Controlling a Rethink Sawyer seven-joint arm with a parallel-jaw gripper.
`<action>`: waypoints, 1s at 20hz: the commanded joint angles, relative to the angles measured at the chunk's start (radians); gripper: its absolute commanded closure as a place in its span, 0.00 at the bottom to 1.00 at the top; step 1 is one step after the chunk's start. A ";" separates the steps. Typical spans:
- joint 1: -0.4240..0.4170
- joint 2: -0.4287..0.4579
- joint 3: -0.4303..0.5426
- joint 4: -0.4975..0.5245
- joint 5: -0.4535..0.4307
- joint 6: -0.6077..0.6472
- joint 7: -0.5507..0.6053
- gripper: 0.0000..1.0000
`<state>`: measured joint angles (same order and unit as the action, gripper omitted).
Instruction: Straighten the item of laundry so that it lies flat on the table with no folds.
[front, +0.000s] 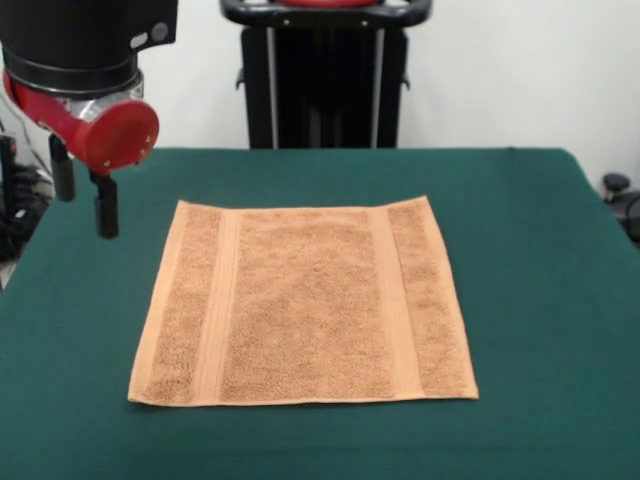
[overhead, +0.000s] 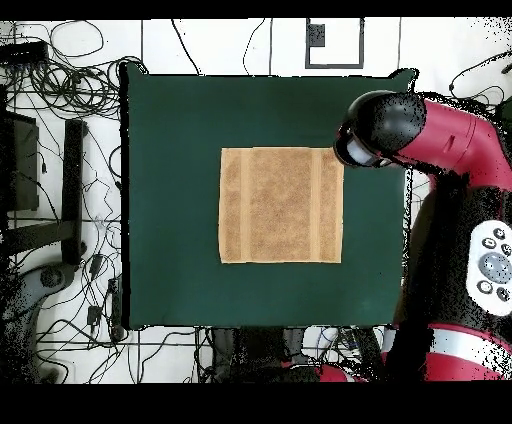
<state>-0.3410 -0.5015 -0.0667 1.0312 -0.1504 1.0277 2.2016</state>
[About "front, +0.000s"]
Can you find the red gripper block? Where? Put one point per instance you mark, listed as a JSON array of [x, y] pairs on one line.
[[120, 137]]

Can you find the tan terry towel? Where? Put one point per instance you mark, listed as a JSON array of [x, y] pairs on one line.
[[310, 300]]

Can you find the black box with red light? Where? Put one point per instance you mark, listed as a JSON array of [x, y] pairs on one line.
[[7, 170]]

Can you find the dark green table cloth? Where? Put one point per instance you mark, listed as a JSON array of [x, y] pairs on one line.
[[525, 250]]

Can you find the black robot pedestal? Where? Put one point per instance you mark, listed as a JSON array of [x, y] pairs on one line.
[[325, 90]]

